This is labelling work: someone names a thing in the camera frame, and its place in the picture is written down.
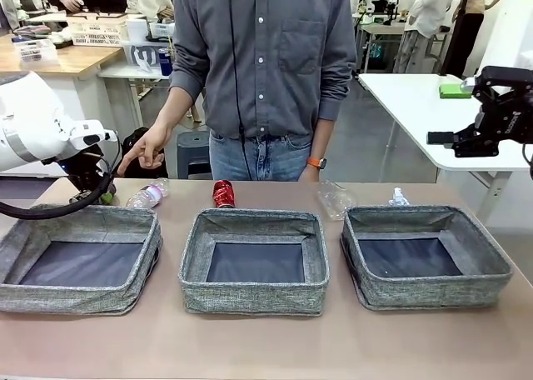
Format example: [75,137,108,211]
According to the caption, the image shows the small white mesh basket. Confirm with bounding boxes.
[149,21,176,39]

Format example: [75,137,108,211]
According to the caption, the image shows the black backpack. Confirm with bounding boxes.
[118,126,169,179]

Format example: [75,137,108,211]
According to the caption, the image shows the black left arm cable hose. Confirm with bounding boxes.
[0,137,122,221]

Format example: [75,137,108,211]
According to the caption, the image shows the clear storage box with logo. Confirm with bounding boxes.
[120,41,167,68]

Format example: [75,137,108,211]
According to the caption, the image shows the white perforated crate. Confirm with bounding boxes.
[71,19,128,47]

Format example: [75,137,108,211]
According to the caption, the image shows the grey plastic stool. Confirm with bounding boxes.
[177,130,212,180]

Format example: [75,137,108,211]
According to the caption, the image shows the grey fabric basket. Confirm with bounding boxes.
[340,204,514,313]
[178,207,331,318]
[0,203,163,317]

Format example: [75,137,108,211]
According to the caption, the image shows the background person in grey coat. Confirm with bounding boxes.
[0,0,22,31]

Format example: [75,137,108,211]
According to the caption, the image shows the wooden table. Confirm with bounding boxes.
[0,32,126,79]

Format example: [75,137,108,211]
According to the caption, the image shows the pink label plastic bottle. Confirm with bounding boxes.
[126,177,172,210]

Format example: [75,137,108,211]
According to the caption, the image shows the crushed red can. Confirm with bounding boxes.
[212,179,237,210]

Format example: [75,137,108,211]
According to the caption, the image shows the person's right hand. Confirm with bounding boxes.
[117,123,167,179]

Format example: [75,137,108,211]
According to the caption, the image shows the person in white clothes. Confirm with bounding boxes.
[392,0,453,75]

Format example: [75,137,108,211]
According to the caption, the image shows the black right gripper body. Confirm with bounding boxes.
[478,88,533,144]

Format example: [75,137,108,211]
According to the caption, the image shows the white background workbench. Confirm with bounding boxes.
[356,19,407,75]

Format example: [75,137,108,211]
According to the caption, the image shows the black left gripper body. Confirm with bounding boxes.
[62,144,113,194]

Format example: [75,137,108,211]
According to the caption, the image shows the person's right forearm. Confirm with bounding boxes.
[156,86,201,138]

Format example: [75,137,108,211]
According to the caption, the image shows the blue jeans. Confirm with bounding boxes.
[209,130,316,183]

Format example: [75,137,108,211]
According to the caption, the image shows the grey button shirt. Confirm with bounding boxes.
[169,0,358,139]

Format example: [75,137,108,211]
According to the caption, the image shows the white round container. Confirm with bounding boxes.
[126,17,150,43]

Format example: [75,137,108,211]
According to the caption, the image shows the low white table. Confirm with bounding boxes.
[97,65,174,127]

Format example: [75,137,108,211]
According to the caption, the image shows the person's left hand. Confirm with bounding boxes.
[298,166,324,183]

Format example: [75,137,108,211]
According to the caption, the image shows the person's left forearm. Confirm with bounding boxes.
[310,117,334,161]

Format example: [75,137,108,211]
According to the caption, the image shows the large clear plastic bottle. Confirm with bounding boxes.
[316,179,359,222]

